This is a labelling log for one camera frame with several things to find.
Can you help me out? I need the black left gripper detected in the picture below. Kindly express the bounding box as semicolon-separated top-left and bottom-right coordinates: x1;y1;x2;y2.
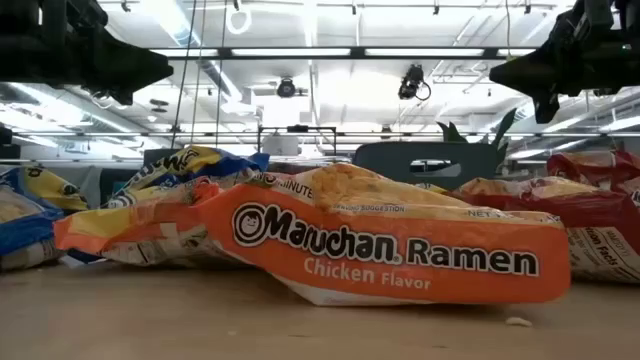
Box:
39;0;175;107

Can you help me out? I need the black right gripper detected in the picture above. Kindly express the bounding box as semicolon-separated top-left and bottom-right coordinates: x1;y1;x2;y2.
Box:
489;0;627;125

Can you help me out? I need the red Maruchan ramen pack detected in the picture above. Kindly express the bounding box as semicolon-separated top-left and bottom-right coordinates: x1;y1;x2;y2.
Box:
546;150;640;194
447;175;640;285

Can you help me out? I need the orange Maruchan chicken ramen pack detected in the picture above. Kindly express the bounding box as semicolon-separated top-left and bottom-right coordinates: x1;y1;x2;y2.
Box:
53;177;251;267
199;162;573;307

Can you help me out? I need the green succulent plant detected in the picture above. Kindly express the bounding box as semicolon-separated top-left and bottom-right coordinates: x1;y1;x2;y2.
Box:
436;107;519;174

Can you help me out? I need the white background box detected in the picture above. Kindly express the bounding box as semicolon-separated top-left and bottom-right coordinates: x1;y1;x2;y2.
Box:
261;134;301;157

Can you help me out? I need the black hanging cable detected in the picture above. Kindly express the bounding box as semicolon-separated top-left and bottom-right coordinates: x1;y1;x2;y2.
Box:
170;0;199;149

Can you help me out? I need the yellow hanging cable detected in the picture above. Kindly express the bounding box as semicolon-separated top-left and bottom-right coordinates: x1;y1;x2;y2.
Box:
503;0;517;64

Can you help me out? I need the white hanging ring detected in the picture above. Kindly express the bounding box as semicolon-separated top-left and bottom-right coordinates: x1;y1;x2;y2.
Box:
225;3;253;36

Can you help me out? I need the black overhead camera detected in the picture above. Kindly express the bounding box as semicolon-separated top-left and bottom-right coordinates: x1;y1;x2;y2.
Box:
397;63;433;102

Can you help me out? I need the round black ceiling camera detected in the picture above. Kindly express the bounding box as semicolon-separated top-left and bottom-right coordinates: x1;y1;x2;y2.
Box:
275;76;298;99

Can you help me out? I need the dark teal bin with handles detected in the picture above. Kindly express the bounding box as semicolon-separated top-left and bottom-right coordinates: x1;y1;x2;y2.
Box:
353;141;501;190

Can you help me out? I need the black overhead frame bar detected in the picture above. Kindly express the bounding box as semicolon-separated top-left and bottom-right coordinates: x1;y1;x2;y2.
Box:
149;46;541;62

